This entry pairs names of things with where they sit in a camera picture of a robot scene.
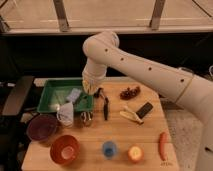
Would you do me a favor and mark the orange plastic bowl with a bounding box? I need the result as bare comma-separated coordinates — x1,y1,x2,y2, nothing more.
50,135,80,165

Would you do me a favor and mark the dark purple bowl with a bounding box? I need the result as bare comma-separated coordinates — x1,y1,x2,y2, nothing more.
26,114,58,142

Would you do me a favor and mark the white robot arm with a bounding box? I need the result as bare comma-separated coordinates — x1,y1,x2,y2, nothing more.
82,31,213,171

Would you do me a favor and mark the yellow red apple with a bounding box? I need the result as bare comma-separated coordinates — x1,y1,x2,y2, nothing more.
128,146,143,163

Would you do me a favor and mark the orange carrot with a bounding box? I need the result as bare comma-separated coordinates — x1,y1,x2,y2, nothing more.
158,132,167,161

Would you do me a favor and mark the green plastic tray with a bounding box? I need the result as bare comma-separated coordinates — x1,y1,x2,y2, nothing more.
37,78,94,113

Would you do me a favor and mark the banana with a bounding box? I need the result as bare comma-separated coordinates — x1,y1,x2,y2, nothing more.
119,106,144,124

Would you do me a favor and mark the black chair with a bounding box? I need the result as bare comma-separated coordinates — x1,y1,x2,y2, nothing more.
0,76,34,171

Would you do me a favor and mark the blue sponge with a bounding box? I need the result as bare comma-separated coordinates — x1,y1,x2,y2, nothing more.
66,88,82,103

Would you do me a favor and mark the blue plastic cup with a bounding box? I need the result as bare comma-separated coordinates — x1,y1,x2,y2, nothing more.
102,141,117,159

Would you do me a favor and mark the small metal cup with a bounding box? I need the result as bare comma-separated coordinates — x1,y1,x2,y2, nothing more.
80,111,93,126

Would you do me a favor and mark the bunch of red grapes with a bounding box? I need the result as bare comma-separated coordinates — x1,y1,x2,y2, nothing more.
120,86,141,100

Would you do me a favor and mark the black rectangular block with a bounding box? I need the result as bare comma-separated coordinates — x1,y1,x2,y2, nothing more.
136,102,153,119

